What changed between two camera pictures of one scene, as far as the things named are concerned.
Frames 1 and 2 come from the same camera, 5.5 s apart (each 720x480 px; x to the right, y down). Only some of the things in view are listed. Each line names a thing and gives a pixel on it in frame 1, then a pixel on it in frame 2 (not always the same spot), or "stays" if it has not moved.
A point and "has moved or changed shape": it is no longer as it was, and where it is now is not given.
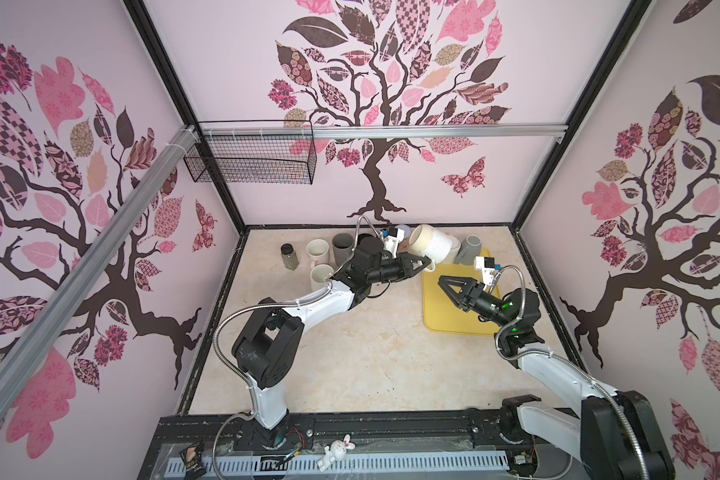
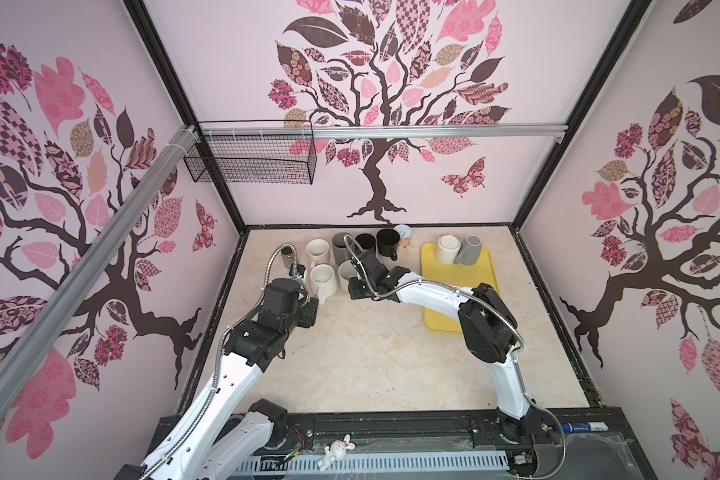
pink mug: [318, 251] stays
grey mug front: [342, 244] stays
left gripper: [405, 267] -> [309, 310]
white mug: [453, 252] stays
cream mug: [431, 242] has moved or changed shape
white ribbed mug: [319, 274] stays
